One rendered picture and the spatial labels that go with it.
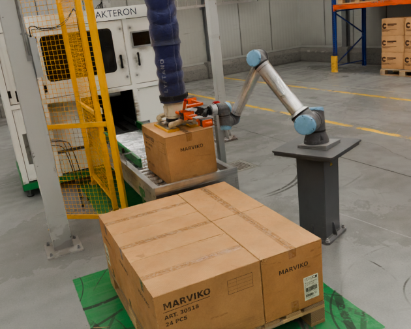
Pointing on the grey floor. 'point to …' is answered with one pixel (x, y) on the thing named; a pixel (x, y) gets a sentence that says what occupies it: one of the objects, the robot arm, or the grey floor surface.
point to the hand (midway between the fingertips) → (187, 115)
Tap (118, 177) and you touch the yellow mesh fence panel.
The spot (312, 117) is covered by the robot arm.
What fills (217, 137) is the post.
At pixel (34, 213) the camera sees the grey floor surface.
